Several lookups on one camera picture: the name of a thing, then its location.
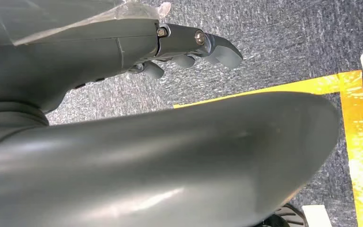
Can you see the yellow floor tape strip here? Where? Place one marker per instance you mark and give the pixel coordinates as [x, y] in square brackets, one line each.
[358, 150]
[310, 85]

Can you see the large smooth grey robot shell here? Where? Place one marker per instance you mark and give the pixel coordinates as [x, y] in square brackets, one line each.
[169, 163]

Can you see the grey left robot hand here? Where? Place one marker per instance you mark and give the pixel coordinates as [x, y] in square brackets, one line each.
[75, 59]

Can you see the clear plastic film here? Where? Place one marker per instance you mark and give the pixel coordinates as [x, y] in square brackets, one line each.
[137, 11]

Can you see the white flat piece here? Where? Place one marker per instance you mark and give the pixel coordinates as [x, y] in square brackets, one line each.
[316, 216]

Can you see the black ribbed wheel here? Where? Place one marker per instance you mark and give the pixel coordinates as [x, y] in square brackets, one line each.
[286, 216]

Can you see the ribbed grey left arm sleeve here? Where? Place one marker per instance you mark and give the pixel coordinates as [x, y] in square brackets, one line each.
[6, 117]

